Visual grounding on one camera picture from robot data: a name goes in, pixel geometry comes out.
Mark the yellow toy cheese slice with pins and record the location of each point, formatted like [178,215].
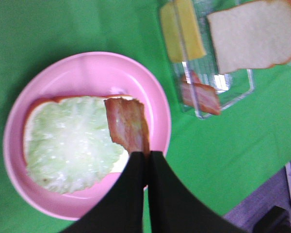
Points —
[181,31]

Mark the pink round plate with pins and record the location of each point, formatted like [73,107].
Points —
[94,74]

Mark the green tablecloth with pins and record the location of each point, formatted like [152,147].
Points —
[221,159]

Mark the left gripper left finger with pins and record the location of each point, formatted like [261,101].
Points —
[121,209]

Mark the toy bacon strip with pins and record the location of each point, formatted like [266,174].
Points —
[207,98]
[127,124]

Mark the right clear plastic container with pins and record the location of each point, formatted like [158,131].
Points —
[230,87]

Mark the toy lettuce leaf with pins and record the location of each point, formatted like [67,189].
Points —
[70,145]

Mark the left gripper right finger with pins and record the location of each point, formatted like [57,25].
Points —
[173,208]

